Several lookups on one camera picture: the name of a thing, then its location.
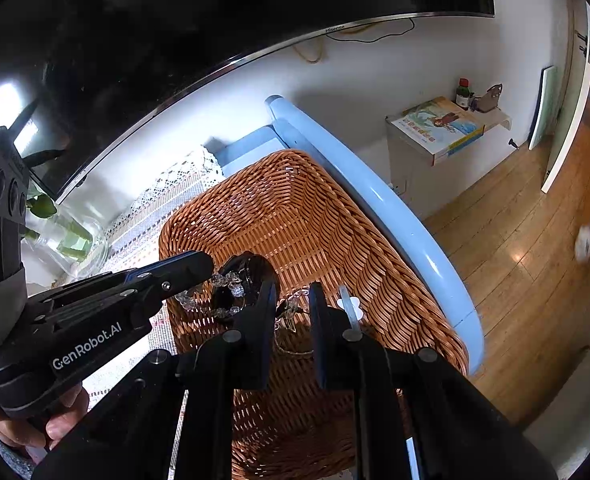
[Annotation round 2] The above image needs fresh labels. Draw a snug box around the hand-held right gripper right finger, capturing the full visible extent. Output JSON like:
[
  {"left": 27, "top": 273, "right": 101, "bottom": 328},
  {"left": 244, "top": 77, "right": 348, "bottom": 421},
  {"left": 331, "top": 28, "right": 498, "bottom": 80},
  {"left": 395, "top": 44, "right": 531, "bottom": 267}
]
[{"left": 310, "top": 281, "right": 558, "bottom": 480}]

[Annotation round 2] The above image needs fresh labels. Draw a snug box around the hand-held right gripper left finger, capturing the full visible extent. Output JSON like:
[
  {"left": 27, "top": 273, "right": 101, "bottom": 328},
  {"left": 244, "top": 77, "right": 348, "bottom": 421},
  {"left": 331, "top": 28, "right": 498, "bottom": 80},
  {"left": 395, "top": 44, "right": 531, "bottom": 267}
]
[{"left": 32, "top": 279, "right": 282, "bottom": 480}]

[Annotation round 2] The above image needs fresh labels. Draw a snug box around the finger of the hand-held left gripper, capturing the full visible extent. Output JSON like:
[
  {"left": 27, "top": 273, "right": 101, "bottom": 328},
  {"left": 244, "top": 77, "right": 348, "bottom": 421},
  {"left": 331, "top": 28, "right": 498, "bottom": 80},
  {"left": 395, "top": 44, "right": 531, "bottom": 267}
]
[{"left": 120, "top": 251, "right": 216, "bottom": 311}]

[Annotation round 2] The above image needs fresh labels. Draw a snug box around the light blue hair clip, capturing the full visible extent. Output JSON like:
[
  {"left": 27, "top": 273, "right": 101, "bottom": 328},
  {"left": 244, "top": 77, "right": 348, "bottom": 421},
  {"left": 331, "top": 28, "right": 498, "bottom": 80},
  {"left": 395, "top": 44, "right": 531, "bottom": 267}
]
[{"left": 337, "top": 284, "right": 363, "bottom": 333}]

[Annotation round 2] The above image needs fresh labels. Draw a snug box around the clear crystal bead bracelet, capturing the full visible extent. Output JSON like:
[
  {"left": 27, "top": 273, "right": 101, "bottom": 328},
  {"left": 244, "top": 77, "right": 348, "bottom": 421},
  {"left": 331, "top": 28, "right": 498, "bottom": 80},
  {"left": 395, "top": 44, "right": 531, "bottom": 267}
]
[{"left": 175, "top": 270, "right": 248, "bottom": 318}]

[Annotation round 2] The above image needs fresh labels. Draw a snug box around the black wristwatch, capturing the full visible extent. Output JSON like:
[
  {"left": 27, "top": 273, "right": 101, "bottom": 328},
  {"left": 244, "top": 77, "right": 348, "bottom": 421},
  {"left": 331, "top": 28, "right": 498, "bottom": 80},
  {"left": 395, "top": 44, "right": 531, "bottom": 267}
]
[{"left": 210, "top": 252, "right": 282, "bottom": 321}]

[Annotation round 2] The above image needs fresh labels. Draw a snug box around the brown wicker basket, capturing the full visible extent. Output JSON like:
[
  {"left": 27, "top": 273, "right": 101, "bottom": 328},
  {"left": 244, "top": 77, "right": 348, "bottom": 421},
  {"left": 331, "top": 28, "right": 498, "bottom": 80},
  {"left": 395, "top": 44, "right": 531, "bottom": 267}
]
[{"left": 159, "top": 149, "right": 470, "bottom": 480}]

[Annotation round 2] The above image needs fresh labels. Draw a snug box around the person's left hand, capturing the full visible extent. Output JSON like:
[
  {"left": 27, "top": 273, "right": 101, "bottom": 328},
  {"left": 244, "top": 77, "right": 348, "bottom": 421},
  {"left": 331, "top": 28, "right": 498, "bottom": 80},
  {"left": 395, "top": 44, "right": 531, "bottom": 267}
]
[{"left": 0, "top": 382, "right": 90, "bottom": 461}]

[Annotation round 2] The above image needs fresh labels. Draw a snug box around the striped woven table mat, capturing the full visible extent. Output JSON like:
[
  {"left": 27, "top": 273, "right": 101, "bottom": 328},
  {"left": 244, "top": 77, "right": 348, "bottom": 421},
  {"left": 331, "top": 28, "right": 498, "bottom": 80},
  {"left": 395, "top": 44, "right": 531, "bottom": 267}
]
[{"left": 25, "top": 145, "right": 226, "bottom": 411}]

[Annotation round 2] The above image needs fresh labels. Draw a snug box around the clear glass vase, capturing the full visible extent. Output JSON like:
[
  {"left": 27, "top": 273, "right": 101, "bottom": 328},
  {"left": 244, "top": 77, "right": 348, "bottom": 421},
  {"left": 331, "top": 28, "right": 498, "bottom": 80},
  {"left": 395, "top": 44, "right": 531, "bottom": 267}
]
[{"left": 22, "top": 210, "right": 110, "bottom": 283}]

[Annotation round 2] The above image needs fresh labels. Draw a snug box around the glass vase with plant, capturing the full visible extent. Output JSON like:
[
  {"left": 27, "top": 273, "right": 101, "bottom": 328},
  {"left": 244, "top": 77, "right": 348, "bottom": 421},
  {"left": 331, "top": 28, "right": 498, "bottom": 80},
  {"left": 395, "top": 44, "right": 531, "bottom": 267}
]
[{"left": 22, "top": 191, "right": 93, "bottom": 263}]

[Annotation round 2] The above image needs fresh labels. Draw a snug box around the white low cabinet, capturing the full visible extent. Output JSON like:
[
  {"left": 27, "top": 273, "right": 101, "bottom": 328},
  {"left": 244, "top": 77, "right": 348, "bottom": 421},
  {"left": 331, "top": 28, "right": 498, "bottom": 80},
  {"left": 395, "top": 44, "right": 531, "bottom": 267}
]
[{"left": 386, "top": 107, "right": 513, "bottom": 196}]

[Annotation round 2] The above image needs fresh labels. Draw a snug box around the illustrated picture book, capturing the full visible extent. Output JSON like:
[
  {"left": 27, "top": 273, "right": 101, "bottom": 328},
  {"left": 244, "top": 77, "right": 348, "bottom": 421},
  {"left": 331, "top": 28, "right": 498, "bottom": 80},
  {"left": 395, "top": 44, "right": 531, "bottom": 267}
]
[{"left": 390, "top": 96, "right": 486, "bottom": 156}]

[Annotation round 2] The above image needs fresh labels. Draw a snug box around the black television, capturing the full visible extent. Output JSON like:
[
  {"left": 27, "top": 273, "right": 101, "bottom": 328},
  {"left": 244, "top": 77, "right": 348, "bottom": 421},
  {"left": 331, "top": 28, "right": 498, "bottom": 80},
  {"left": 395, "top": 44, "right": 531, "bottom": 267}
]
[{"left": 0, "top": 0, "right": 496, "bottom": 201}]

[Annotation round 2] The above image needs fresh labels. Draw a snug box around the beige cloth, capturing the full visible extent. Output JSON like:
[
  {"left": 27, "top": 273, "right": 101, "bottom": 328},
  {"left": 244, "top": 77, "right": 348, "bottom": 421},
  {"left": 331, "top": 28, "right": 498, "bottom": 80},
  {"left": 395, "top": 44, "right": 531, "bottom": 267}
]
[{"left": 522, "top": 310, "right": 590, "bottom": 480}]

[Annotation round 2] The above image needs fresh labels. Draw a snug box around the small brown bag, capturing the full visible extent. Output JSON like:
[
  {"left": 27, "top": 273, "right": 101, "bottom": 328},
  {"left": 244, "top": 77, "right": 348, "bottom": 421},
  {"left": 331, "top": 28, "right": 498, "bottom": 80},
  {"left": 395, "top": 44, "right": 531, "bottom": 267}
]
[{"left": 475, "top": 83, "right": 503, "bottom": 113}]

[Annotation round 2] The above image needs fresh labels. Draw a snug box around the white leaning board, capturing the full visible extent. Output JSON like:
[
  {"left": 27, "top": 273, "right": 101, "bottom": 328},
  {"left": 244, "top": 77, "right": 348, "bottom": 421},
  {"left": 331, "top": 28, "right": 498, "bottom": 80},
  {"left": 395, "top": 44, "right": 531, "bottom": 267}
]
[{"left": 527, "top": 66, "right": 560, "bottom": 151}]

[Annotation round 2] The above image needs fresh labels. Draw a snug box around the white door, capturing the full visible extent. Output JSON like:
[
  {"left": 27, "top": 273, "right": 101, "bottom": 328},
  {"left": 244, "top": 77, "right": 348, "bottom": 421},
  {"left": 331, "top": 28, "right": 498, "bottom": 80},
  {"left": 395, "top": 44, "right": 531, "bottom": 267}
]
[{"left": 540, "top": 0, "right": 590, "bottom": 193}]

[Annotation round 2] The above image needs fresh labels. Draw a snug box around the light blue table rail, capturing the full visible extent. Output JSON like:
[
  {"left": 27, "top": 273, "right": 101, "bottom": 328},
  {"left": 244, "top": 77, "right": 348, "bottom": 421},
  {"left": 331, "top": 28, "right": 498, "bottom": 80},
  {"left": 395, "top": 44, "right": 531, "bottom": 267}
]
[{"left": 210, "top": 95, "right": 486, "bottom": 377}]

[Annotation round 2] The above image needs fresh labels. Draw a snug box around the yellow cable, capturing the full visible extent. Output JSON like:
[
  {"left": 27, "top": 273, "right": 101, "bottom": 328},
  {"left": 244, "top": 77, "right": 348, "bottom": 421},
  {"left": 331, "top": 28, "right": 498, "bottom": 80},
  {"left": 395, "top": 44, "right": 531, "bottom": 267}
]
[{"left": 294, "top": 20, "right": 406, "bottom": 65}]

